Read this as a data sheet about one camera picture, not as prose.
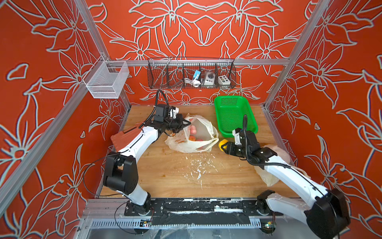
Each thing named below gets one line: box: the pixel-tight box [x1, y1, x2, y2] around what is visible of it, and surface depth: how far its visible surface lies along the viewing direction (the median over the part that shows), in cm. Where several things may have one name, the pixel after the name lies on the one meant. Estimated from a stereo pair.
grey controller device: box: [203, 71, 216, 86], surface depth 93 cm
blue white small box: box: [192, 69, 202, 81], surface depth 85 cm
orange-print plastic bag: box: [164, 113, 219, 154], surface depth 79 cm
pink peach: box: [190, 124, 197, 135], surface depth 102 cm
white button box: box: [217, 75, 231, 86], surface depth 97 cm
